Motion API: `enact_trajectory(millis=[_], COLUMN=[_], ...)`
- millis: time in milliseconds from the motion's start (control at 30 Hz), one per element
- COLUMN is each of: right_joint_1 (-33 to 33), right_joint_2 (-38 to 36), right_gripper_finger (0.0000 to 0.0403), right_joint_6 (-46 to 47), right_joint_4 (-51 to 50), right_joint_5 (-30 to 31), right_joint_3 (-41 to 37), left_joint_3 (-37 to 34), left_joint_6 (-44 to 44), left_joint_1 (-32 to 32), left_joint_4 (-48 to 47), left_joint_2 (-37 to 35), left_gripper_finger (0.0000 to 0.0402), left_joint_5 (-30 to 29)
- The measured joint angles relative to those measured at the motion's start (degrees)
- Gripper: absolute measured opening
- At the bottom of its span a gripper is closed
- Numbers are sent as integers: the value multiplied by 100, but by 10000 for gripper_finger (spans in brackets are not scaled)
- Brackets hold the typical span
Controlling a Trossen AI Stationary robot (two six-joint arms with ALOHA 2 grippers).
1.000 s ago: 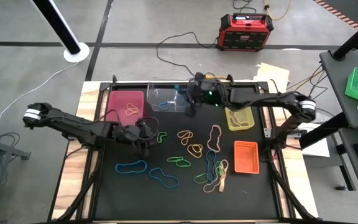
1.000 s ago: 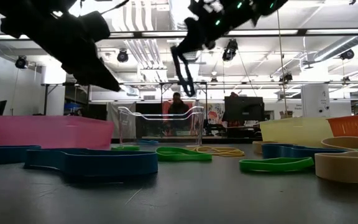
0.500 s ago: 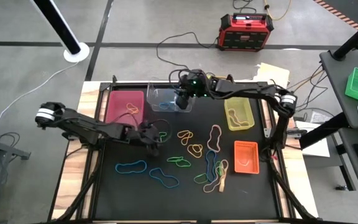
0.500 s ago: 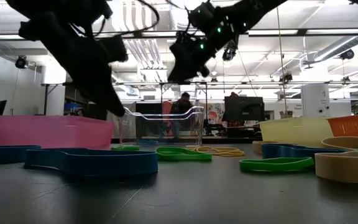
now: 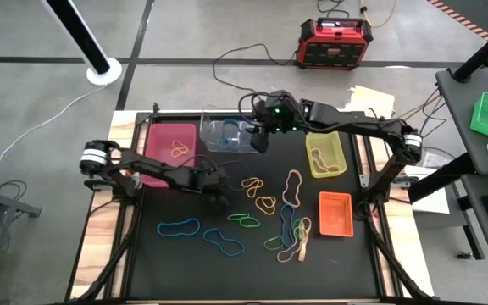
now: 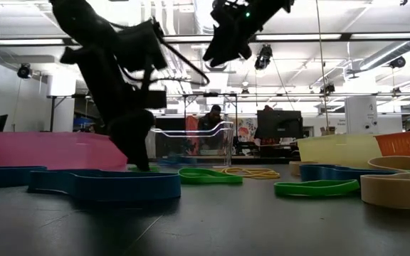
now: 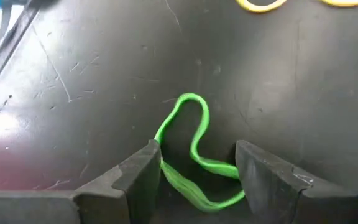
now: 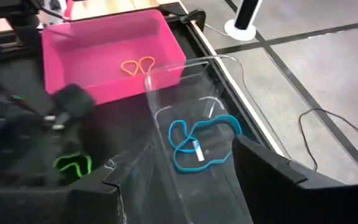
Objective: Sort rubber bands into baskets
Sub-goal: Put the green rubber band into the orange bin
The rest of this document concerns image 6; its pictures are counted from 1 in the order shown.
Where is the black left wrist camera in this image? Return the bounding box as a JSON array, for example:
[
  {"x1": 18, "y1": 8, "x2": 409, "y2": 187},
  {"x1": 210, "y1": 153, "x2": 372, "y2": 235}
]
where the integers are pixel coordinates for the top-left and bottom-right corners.
[{"x1": 114, "y1": 19, "x2": 169, "y2": 71}]

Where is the thin yellow rubber band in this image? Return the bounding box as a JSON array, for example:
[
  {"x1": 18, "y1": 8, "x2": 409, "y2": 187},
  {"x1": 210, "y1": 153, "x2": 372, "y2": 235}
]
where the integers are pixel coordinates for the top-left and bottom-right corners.
[{"x1": 221, "y1": 166, "x2": 281, "y2": 180}]

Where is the black ceiling dome camera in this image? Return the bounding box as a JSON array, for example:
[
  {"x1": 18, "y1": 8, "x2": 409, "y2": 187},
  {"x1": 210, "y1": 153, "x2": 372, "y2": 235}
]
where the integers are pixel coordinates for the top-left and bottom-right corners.
[
  {"x1": 389, "y1": 55, "x2": 407, "y2": 70},
  {"x1": 16, "y1": 63, "x2": 33, "y2": 80}
]

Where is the pale yellow plastic basket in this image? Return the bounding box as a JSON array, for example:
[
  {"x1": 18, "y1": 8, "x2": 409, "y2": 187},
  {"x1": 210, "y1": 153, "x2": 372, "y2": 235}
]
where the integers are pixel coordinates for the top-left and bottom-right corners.
[{"x1": 296, "y1": 133, "x2": 384, "y2": 169}]

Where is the thin hanging cable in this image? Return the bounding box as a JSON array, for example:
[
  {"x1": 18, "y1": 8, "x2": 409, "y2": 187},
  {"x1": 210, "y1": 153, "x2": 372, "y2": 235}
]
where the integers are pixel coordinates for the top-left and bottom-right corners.
[{"x1": 315, "y1": 0, "x2": 330, "y2": 135}]

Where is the floral hanging cloth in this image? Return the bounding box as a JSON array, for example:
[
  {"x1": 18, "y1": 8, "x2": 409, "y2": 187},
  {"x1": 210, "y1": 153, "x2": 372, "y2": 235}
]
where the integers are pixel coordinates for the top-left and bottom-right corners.
[{"x1": 236, "y1": 117, "x2": 259, "y2": 144}]

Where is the black hanging overhead camera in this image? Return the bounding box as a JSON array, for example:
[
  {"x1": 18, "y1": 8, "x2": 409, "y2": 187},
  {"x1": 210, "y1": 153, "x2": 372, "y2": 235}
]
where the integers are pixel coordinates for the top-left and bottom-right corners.
[{"x1": 253, "y1": 43, "x2": 274, "y2": 71}]

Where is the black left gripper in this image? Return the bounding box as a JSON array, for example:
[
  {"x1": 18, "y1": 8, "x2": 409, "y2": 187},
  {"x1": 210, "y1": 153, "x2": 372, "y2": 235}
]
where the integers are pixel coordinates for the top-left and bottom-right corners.
[{"x1": 61, "y1": 46, "x2": 167, "y2": 171}]

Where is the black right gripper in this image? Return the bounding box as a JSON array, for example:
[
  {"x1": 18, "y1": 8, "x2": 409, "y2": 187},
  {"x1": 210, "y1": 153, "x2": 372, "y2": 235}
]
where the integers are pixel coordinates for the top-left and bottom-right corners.
[{"x1": 203, "y1": 0, "x2": 295, "y2": 68}]

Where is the white column unit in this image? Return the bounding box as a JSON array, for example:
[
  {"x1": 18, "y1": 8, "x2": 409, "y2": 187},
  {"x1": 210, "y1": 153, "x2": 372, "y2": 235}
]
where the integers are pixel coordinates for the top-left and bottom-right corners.
[{"x1": 345, "y1": 95, "x2": 379, "y2": 135}]

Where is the black computer monitor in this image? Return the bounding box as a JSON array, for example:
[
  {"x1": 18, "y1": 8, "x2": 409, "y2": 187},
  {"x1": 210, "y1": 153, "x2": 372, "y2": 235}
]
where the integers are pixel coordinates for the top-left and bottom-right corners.
[{"x1": 256, "y1": 110, "x2": 303, "y2": 139}]

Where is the clear plastic basket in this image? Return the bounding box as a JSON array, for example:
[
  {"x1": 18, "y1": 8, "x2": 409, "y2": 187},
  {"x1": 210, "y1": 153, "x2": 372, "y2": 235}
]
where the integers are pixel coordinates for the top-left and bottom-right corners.
[{"x1": 149, "y1": 120, "x2": 235, "y2": 167}]

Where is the large wide blue rubber band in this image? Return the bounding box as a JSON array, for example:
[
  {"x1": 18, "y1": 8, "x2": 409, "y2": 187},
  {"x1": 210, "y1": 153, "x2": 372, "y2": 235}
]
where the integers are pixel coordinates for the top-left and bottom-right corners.
[{"x1": 26, "y1": 169, "x2": 182, "y2": 203}]

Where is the orange plastic basket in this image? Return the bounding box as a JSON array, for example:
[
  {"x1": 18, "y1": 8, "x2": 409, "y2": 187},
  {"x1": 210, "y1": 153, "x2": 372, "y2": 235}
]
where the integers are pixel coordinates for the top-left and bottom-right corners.
[{"x1": 374, "y1": 128, "x2": 410, "y2": 159}]

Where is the orange hanging cloth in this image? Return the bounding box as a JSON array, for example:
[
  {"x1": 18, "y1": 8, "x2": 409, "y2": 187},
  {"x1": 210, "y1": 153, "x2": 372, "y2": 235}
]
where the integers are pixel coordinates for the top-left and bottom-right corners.
[{"x1": 185, "y1": 115, "x2": 201, "y2": 156}]

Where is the pink plastic basket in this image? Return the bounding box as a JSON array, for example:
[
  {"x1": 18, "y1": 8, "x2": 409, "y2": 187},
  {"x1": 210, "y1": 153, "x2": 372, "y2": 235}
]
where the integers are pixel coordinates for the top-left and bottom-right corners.
[{"x1": 0, "y1": 131, "x2": 129, "y2": 171}]

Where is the blue bin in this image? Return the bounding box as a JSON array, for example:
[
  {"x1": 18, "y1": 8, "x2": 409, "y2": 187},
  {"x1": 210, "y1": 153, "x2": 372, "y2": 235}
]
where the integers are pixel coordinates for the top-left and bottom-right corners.
[{"x1": 72, "y1": 117, "x2": 95, "y2": 132}]

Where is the large wide beige rubber band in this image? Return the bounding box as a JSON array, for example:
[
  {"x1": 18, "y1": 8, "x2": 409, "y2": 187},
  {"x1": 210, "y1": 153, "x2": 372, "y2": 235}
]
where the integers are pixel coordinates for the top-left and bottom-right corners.
[{"x1": 360, "y1": 162, "x2": 410, "y2": 210}]

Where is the small blue rubber band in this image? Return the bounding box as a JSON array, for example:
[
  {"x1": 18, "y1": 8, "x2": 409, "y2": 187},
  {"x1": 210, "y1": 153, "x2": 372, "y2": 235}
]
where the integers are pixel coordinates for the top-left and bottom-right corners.
[{"x1": 158, "y1": 154, "x2": 198, "y2": 166}]

